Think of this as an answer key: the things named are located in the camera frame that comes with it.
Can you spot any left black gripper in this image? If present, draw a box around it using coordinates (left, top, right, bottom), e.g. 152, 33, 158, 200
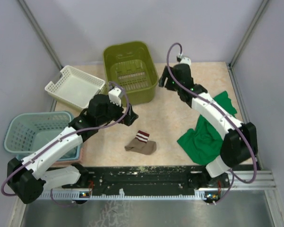
97, 96, 138, 126

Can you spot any large olive green basket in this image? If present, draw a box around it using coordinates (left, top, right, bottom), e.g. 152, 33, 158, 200
103, 41, 159, 105

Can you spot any white perforated basket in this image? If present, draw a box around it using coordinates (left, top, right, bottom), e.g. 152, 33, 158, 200
44, 65, 106, 111

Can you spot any teal lattice basket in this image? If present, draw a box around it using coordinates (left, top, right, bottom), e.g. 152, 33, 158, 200
3, 111, 73, 155

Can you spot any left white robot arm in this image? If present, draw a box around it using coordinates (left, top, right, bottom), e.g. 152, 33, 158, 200
3, 94, 138, 204

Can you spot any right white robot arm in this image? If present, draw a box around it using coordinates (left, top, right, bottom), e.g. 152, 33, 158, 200
159, 63, 258, 187

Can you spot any brown striped sock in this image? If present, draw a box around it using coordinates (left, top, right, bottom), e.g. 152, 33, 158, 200
124, 131, 157, 155

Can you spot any light blue tray basket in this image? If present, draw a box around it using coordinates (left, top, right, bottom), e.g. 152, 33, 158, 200
11, 145, 81, 162

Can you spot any green cloth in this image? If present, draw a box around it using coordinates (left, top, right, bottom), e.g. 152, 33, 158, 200
177, 91, 238, 166

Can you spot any pink tray basket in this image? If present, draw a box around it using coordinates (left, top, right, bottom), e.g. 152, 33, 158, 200
52, 144, 84, 167

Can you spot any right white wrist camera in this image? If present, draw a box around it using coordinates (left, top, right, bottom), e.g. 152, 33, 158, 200
177, 53, 192, 66

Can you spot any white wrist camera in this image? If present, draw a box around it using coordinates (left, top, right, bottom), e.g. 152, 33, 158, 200
108, 87, 123, 106
177, 53, 192, 66

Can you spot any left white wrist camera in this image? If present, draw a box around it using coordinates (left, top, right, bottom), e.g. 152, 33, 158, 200
108, 87, 123, 106

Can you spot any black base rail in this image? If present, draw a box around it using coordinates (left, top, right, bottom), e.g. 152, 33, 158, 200
61, 166, 230, 196

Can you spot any white slotted cable duct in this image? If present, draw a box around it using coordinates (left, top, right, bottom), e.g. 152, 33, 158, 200
36, 189, 222, 201

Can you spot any aluminium frame rail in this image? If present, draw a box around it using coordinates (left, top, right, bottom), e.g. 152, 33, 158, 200
231, 170, 276, 191

